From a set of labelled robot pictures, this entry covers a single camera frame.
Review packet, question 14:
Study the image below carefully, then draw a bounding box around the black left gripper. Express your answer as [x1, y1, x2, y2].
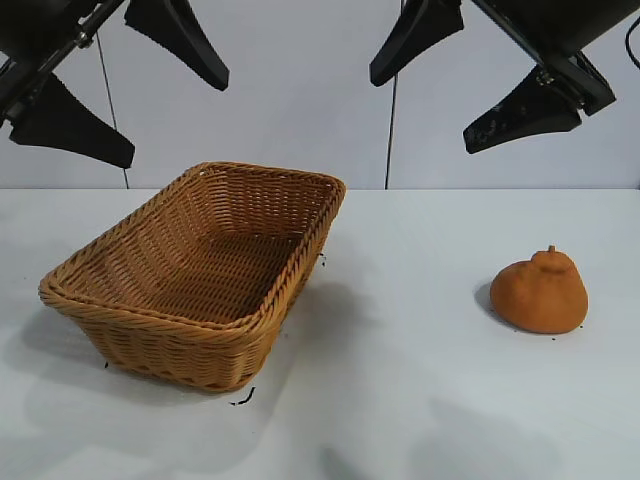
[0, 0, 231, 170]

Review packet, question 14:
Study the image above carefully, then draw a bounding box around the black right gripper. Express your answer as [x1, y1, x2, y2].
[368, 0, 640, 156]

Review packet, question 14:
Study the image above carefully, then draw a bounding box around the woven wicker basket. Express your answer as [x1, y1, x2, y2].
[38, 160, 348, 396]

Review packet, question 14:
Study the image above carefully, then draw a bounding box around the soft orange fruit toy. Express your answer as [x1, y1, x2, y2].
[488, 244, 590, 335]

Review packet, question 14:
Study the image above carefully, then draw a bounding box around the thin black cable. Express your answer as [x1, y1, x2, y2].
[623, 12, 640, 64]

